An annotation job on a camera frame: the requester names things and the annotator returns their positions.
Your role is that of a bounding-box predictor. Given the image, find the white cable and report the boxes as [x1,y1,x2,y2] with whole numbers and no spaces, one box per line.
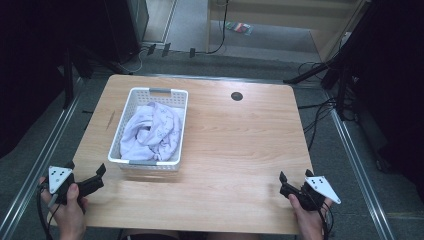
[118,46,149,75]

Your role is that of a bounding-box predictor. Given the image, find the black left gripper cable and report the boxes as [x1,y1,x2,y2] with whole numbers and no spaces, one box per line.
[35,184,62,240]

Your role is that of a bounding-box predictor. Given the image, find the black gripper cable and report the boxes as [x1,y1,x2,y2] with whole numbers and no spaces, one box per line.
[35,184,62,240]
[316,199,335,240]

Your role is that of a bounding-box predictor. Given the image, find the white plastic basket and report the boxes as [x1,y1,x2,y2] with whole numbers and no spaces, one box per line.
[107,86,190,172]

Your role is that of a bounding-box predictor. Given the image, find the light wooden shelf unit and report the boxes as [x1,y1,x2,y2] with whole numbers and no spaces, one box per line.
[205,0,372,64]

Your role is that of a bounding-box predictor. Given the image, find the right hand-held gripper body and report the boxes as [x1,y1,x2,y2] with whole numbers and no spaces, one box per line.
[279,175,342,212]

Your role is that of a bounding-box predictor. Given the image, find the lavender printed cloth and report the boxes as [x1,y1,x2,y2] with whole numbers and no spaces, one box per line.
[118,101,185,162]

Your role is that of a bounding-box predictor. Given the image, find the black hanging cable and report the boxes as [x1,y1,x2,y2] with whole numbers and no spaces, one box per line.
[196,0,230,56]

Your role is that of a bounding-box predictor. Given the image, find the black metal stand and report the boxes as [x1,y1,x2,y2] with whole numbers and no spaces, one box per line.
[61,48,76,110]
[283,0,381,121]

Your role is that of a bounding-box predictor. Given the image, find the person's right hand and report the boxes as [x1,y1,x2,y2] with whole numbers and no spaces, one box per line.
[287,193,334,240]

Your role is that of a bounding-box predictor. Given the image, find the person's left hand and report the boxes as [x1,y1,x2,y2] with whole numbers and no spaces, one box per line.
[38,176,89,240]

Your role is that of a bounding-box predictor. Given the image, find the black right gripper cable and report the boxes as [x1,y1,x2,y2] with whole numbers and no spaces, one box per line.
[316,199,335,240]

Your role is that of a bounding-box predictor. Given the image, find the metal floor rail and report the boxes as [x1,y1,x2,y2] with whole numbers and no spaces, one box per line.
[328,106,396,240]
[0,94,83,240]

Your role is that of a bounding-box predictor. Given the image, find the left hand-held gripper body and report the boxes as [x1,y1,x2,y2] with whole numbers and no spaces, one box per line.
[48,165,105,206]

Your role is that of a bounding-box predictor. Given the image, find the black floor cables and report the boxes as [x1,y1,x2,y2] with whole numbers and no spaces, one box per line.
[297,60,338,152]

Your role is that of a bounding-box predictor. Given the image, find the colourful packet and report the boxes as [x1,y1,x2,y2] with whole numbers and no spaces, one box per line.
[225,21,255,36]

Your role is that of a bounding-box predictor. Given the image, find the black cabinet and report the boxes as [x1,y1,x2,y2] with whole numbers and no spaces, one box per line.
[102,0,150,65]

